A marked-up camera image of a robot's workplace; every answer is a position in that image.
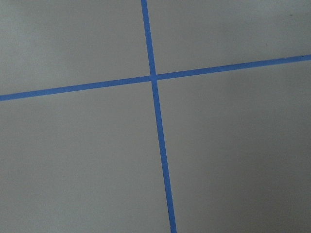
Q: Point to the brown paper table cover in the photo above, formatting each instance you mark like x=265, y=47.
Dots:
x=155, y=116

